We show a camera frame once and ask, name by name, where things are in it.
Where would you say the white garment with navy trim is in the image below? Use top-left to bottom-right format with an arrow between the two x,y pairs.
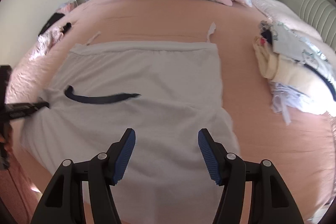
21,42 -> 239,223

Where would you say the pink bed sheet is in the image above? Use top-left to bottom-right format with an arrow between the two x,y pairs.
7,0 -> 335,219

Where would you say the pink patterned small garment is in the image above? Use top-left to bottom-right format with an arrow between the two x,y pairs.
35,22 -> 72,57

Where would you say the black bag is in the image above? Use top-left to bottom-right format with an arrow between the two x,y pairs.
38,12 -> 65,36

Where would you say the lavender folded garment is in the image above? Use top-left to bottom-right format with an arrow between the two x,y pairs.
269,81 -> 310,125

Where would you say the cream folded garment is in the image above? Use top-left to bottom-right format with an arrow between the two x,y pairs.
253,36 -> 335,117

